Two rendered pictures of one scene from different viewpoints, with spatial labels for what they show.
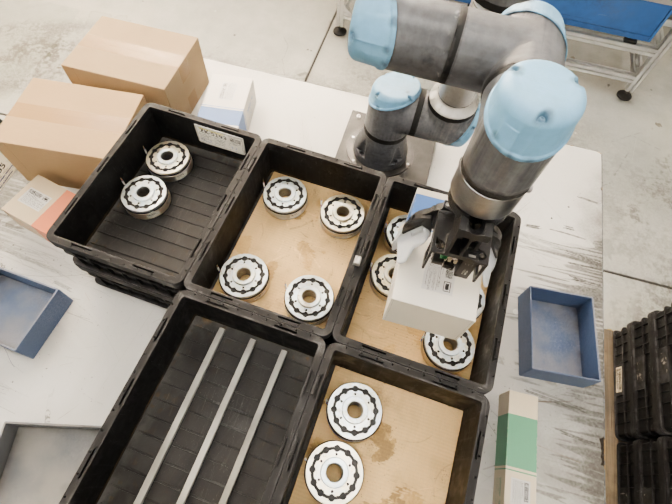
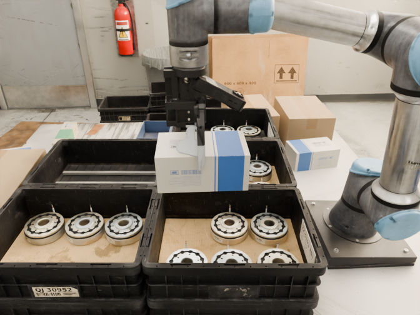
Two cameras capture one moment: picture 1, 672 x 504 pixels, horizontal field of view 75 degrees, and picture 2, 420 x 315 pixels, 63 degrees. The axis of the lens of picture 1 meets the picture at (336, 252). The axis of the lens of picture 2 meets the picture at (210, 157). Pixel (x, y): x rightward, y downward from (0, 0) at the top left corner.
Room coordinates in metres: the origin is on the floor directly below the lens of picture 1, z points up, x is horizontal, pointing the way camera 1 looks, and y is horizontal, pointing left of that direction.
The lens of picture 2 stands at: (0.18, -0.83, 1.49)
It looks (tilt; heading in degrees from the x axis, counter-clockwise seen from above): 30 degrees down; 76
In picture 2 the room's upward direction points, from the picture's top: straight up
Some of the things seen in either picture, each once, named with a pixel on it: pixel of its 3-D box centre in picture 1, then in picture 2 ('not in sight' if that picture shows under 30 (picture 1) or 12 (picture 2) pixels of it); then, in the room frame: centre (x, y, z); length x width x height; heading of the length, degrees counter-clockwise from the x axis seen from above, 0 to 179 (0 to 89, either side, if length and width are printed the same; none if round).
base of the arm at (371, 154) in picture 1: (383, 138); (357, 210); (0.84, -0.10, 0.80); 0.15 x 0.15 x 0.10
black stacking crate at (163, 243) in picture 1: (170, 199); (223, 135); (0.53, 0.38, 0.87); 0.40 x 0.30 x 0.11; 166
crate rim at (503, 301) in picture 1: (432, 274); (230, 224); (0.39, -0.20, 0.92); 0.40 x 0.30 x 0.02; 166
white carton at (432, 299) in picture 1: (436, 262); (202, 160); (0.32, -0.16, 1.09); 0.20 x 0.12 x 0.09; 170
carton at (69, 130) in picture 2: not in sight; (65, 137); (-0.15, 0.82, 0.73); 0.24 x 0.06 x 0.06; 83
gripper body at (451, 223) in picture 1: (464, 227); (186, 95); (0.29, -0.16, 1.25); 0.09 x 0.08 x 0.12; 170
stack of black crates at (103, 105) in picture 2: not in sight; (128, 120); (0.14, 1.91, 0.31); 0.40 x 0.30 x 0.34; 170
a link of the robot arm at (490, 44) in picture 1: (508, 58); (240, 10); (0.40, -0.16, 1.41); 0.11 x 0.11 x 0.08; 80
